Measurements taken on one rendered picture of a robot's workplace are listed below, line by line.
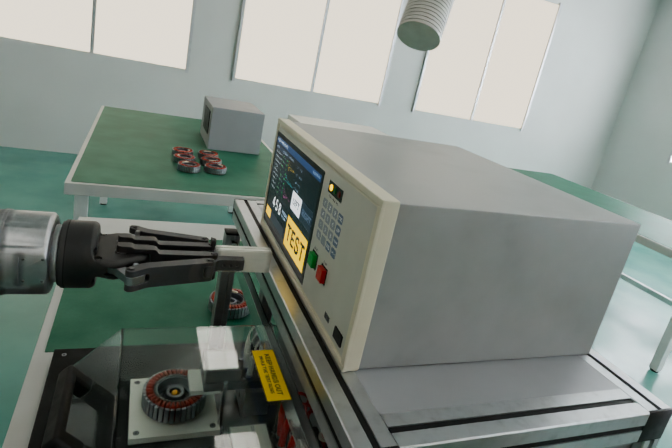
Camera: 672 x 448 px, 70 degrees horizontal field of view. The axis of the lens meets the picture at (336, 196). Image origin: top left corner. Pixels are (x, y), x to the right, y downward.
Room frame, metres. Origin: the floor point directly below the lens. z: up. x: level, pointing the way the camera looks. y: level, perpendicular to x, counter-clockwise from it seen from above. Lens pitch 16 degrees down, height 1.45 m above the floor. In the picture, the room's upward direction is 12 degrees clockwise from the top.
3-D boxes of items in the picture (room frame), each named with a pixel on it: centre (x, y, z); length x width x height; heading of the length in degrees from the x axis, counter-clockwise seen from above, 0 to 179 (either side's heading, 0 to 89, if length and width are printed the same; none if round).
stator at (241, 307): (1.14, 0.22, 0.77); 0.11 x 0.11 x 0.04
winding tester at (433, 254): (0.74, -0.14, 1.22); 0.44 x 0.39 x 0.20; 24
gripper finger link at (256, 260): (0.55, 0.10, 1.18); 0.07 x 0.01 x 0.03; 114
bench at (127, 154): (2.88, 0.94, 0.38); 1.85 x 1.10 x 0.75; 24
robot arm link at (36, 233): (0.47, 0.31, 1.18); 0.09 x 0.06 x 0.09; 24
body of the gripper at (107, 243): (0.49, 0.24, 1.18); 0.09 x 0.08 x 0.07; 114
